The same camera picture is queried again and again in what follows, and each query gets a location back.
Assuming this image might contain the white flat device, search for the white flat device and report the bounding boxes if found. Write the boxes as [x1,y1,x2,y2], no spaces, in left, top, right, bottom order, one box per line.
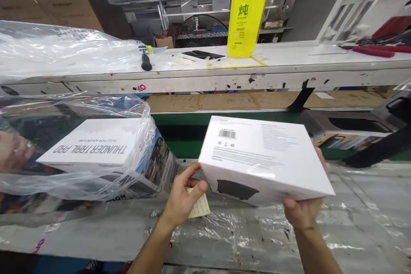
[179,50,226,63]

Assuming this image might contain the person's left hand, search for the person's left hand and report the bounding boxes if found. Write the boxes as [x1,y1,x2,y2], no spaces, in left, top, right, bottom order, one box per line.
[162,162,209,227]

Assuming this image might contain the clear plastic table cover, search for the clear plastic table cover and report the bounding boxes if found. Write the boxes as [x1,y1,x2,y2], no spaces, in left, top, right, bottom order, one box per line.
[0,158,411,270]

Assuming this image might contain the stack of brown cartons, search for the stack of brown cartons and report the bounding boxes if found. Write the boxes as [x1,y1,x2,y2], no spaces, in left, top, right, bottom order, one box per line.
[0,0,105,33]

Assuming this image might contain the black wire fan guard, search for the black wire fan guard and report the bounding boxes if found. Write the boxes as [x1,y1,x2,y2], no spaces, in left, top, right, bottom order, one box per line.
[174,14,230,48]

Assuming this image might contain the pale yellow sticker sheet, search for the pale yellow sticker sheet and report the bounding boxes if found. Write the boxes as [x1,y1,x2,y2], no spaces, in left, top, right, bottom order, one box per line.
[187,186,211,219]

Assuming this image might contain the white workbench shelf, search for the white workbench shelf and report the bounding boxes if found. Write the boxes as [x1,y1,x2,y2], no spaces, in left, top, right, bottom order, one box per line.
[0,40,411,96]

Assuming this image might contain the person's right hand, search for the person's right hand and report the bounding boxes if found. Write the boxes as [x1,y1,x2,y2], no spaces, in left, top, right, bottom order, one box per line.
[282,146,332,232]

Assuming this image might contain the white and blue printed box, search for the white and blue printed box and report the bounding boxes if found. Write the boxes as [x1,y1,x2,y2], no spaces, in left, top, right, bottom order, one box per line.
[36,118,180,201]

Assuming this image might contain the small open cardboard box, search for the small open cardboard box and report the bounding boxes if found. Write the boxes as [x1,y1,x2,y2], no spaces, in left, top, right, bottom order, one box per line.
[154,31,176,48]

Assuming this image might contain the white shrink-wrapped product box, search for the white shrink-wrapped product box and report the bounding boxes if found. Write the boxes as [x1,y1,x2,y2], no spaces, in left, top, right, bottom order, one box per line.
[197,115,337,208]

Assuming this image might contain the black-handled hammer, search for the black-handled hammer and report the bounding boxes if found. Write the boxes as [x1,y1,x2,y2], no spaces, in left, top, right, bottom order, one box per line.
[138,44,153,71]

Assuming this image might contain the yellow stand-up pouch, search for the yellow stand-up pouch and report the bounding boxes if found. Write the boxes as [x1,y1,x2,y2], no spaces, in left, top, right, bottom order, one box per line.
[226,0,271,60]

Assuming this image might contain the crumpled clear plastic bag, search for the crumpled clear plastic bag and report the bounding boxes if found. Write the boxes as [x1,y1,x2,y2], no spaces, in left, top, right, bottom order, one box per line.
[0,19,168,79]

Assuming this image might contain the red-handled pliers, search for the red-handled pliers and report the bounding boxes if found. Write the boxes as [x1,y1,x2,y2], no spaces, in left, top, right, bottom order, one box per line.
[339,44,411,58]

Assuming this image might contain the white metal frame rack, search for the white metal frame rack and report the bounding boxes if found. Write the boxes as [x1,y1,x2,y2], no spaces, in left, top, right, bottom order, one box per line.
[316,0,411,44]

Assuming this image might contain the red case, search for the red case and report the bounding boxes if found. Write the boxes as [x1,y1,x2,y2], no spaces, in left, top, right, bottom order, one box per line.
[372,15,411,40]

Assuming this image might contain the clear plastic bag around boxes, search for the clear plastic bag around boxes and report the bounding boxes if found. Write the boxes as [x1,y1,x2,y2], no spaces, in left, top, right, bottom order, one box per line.
[0,92,181,223]

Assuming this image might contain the green conveyor belt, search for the green conveyor belt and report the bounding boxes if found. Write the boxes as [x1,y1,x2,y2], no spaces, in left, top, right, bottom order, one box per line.
[150,110,411,163]

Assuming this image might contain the open box with black tray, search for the open box with black tray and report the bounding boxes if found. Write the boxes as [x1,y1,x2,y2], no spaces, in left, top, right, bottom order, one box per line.
[301,110,399,151]

